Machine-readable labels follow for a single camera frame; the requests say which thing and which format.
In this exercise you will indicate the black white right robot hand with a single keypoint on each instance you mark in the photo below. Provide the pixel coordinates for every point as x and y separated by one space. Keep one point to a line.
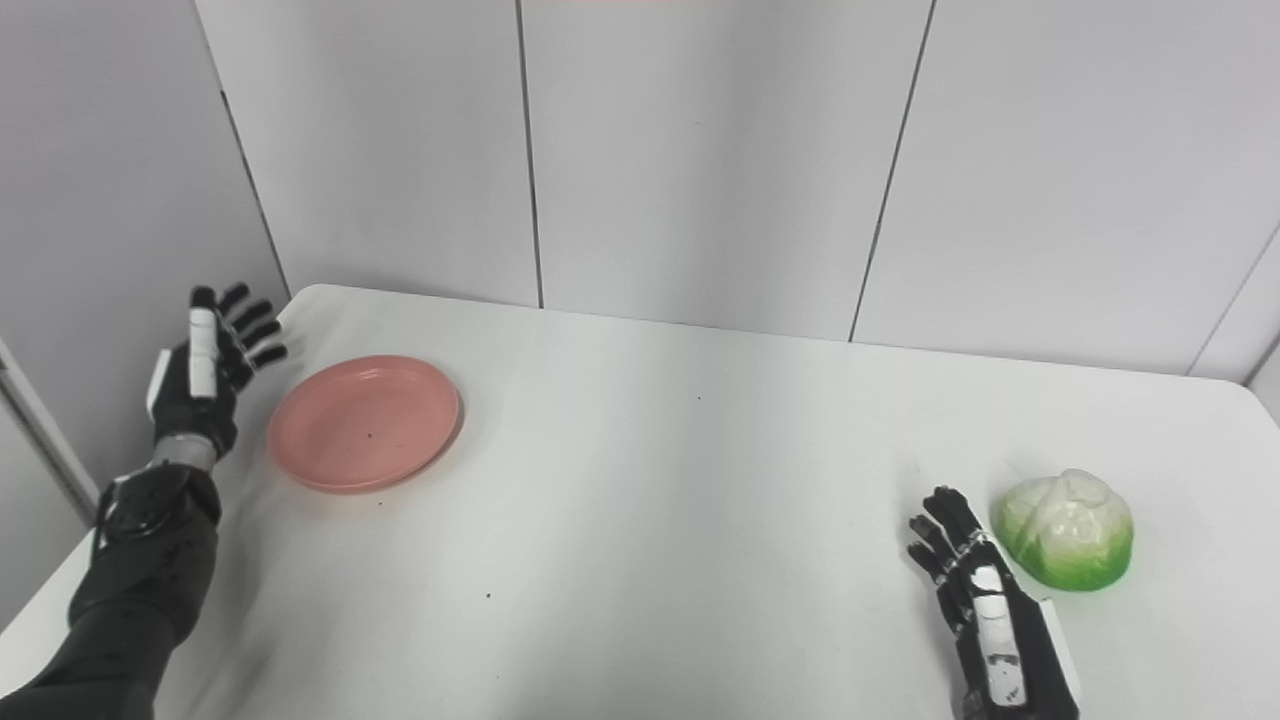
1035 660

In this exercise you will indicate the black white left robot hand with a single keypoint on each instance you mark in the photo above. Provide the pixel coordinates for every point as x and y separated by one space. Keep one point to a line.
190 410

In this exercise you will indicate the green white toy cabbage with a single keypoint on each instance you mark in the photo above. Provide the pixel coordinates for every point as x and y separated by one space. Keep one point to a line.
1065 530

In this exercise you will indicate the pink round plate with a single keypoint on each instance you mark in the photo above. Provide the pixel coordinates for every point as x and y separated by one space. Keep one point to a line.
365 425

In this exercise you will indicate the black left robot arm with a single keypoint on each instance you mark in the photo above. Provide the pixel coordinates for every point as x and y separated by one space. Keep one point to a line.
140 590

